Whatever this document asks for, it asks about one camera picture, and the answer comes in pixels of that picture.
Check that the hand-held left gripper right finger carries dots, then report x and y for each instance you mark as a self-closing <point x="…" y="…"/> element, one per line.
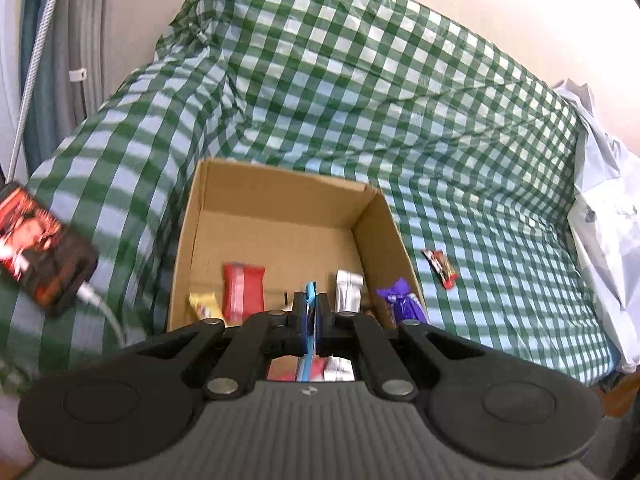
<point x="317" y="325"/>

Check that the white plastic bag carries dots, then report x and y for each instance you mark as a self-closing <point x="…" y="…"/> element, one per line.
<point x="605" y="220"/>

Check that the purple snack bar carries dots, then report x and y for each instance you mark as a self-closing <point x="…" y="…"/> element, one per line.
<point x="400" y="300"/>

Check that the small brown candy packet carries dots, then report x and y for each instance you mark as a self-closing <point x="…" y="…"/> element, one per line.
<point x="440" y="267"/>

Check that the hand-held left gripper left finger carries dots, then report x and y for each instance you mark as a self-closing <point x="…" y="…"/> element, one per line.
<point x="303" y="325"/>

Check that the cardboard box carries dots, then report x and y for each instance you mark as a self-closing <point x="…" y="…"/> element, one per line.
<point x="280" y="220"/>

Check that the blue stick packet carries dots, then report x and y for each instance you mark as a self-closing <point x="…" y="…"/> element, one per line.
<point x="311" y="292"/>

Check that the white curtain clip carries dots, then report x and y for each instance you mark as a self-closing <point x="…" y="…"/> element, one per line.
<point x="77" y="74"/>

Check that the red snack packet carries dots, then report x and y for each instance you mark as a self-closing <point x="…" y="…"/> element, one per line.
<point x="242" y="292"/>

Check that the black smartphone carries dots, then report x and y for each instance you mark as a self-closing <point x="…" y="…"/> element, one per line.
<point x="40" y="245"/>

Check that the yellow snack bag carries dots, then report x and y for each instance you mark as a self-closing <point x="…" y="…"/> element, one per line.
<point x="202" y="305"/>

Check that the silver snack bar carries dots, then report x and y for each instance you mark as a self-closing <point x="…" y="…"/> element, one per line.
<point x="348" y="290"/>

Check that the green checked blanket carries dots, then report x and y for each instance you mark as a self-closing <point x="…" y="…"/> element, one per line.
<point x="350" y="85"/>

